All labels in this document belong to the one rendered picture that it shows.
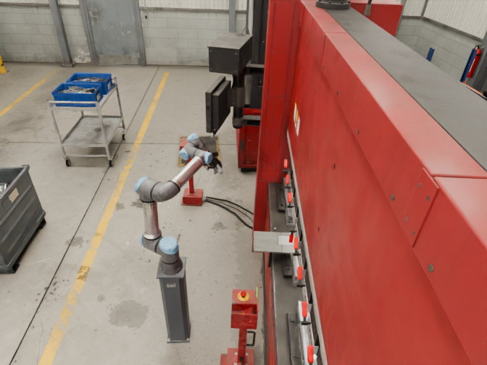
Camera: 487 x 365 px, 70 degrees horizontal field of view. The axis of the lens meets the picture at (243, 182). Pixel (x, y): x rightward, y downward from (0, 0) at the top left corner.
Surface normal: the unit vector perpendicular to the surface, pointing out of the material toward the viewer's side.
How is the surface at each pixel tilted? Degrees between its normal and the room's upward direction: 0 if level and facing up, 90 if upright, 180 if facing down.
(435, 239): 90
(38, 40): 90
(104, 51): 90
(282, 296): 0
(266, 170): 90
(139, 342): 0
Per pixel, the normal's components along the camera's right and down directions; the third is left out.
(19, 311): 0.04, -0.82
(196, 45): 0.05, 0.57
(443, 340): -1.00, -0.05
